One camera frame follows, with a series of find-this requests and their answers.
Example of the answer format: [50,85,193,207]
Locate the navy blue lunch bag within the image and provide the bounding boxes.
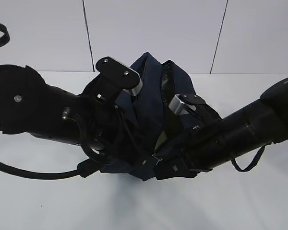
[100,52,196,181]

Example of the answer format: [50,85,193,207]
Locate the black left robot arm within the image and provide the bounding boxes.
[0,58,145,167]

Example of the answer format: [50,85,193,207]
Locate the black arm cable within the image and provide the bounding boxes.
[0,143,106,180]
[230,143,266,173]

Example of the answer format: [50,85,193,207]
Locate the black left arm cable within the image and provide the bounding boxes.
[0,143,106,180]

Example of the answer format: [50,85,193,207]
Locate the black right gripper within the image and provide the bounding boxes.
[153,107,220,180]

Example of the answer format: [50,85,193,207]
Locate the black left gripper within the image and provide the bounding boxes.
[76,76,144,168]

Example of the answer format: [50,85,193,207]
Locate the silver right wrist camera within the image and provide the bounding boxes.
[168,93,206,115]

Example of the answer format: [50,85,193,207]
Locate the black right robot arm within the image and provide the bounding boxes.
[153,77,288,180]

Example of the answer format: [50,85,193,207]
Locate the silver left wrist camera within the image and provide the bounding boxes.
[96,57,143,96]

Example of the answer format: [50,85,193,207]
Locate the silver zipper pull ring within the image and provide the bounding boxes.
[151,153,164,166]

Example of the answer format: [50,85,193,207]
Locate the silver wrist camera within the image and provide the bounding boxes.
[168,93,206,115]
[96,57,143,96]

